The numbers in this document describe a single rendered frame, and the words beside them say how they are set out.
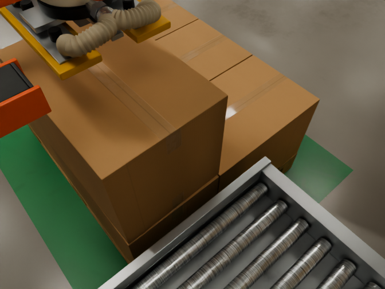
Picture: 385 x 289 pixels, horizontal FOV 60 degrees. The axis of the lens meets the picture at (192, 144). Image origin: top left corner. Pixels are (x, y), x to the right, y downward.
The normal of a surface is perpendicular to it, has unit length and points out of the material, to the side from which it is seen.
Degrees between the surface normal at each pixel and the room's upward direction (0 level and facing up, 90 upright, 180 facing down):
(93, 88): 0
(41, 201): 0
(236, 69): 0
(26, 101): 90
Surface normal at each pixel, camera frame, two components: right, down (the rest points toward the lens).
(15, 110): 0.66, 0.61
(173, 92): 0.00, -0.60
